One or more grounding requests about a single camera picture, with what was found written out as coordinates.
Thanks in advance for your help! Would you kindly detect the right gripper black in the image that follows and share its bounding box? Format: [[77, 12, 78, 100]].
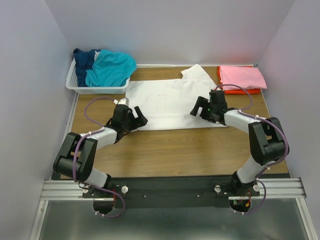
[[189, 96, 216, 124]]

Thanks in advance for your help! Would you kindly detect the white t shirt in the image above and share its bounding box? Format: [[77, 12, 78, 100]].
[[125, 64, 224, 131]]

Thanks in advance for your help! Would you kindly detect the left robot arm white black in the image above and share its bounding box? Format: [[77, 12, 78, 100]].
[[53, 104, 148, 198]]

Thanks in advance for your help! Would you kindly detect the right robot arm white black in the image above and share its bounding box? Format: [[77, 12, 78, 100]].
[[190, 90, 290, 196]]

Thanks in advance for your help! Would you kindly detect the pink folded t shirt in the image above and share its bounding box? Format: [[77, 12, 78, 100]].
[[218, 65, 267, 91]]

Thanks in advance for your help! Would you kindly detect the orange folded t shirt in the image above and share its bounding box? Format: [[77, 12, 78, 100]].
[[216, 66, 261, 95]]

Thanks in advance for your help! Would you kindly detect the teal t shirt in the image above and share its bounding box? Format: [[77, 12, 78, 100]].
[[85, 49, 137, 88]]

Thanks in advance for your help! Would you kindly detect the white plastic laundry basket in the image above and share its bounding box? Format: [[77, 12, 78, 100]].
[[65, 59, 130, 95]]

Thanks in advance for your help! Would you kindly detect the navy blue t shirt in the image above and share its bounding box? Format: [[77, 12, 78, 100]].
[[73, 48, 101, 87]]

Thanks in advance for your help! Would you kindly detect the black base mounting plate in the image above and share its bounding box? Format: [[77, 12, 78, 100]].
[[82, 175, 260, 209]]

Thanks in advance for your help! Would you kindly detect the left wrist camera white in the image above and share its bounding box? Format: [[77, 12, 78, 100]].
[[117, 97, 130, 106]]

